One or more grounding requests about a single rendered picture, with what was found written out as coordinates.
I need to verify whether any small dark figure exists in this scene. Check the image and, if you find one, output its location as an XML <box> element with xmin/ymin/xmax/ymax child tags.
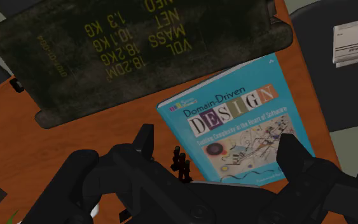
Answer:
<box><xmin>170</xmin><ymin>145</ymin><xmax>194</xmax><ymax>184</ymax></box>

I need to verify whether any orange wooden table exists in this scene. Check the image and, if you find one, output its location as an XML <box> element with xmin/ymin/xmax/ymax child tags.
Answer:
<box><xmin>0</xmin><ymin>0</ymin><xmax>348</xmax><ymax>224</ymax></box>

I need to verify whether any white newspaper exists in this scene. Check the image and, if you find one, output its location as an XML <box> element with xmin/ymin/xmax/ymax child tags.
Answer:
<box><xmin>332</xmin><ymin>15</ymin><xmax>358</xmax><ymax>69</ymax></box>

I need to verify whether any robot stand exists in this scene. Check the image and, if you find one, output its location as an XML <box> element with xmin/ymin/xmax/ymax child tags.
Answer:
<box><xmin>0</xmin><ymin>0</ymin><xmax>294</xmax><ymax>130</ymax></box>

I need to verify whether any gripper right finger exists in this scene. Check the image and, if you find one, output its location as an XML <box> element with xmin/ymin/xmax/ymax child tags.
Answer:
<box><xmin>257</xmin><ymin>133</ymin><xmax>358</xmax><ymax>224</ymax></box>

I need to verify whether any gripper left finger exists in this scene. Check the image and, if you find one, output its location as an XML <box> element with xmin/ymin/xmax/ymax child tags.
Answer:
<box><xmin>22</xmin><ymin>123</ymin><xmax>217</xmax><ymax>224</ymax></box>

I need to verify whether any blue book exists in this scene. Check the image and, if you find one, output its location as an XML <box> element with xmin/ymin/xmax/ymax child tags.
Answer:
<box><xmin>156</xmin><ymin>52</ymin><xmax>316</xmax><ymax>187</ymax></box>

